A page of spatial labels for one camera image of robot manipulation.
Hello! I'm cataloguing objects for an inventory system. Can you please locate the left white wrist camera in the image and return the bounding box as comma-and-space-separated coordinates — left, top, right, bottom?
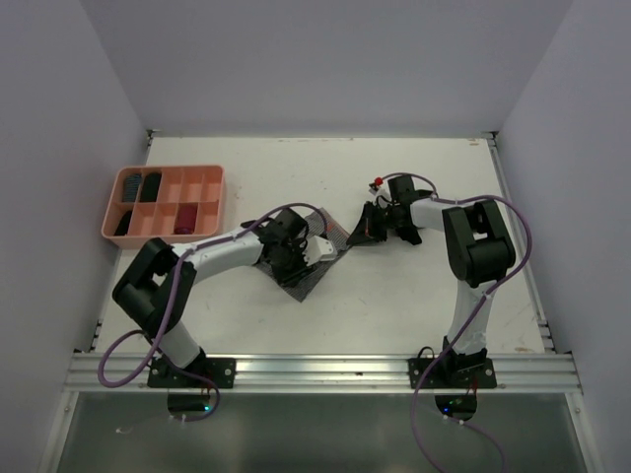
304, 236, 338, 266

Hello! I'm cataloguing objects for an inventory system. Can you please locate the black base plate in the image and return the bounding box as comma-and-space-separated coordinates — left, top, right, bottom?
420, 349, 498, 389
147, 355, 237, 389

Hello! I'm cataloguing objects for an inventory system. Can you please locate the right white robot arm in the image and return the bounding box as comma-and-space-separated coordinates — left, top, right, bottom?
346, 173, 517, 387

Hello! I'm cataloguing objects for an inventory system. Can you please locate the aluminium mounting rail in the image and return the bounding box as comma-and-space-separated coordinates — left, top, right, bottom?
62, 353, 582, 394

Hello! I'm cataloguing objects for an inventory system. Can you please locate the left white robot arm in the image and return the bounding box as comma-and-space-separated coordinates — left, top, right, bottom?
99, 208, 321, 387

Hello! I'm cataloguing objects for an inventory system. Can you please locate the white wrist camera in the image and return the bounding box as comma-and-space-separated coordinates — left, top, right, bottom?
304, 236, 338, 266
369, 177, 388, 196

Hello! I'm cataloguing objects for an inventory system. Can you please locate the grey striped rolled underwear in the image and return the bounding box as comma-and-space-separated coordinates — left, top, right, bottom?
121, 172, 142, 203

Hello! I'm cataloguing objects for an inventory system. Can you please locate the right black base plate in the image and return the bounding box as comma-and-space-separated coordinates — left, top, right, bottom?
420, 349, 498, 389

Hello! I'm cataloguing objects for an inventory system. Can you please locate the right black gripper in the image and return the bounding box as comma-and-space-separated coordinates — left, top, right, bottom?
347, 199, 403, 244

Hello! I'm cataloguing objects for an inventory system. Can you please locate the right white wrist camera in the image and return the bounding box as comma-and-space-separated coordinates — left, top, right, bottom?
369, 177, 388, 196

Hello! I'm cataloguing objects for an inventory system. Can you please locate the grey striped underwear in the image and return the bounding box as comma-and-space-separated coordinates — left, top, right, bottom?
121, 172, 142, 203
253, 207, 350, 303

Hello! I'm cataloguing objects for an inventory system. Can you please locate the pink divided organizer tray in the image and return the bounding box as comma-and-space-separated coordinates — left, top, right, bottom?
101, 165, 225, 250

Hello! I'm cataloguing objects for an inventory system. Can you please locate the dark red rolled underwear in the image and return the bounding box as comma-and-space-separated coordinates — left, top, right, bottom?
174, 203, 197, 235

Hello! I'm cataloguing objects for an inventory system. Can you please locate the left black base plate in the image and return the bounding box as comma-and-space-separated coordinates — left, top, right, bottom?
147, 355, 237, 389

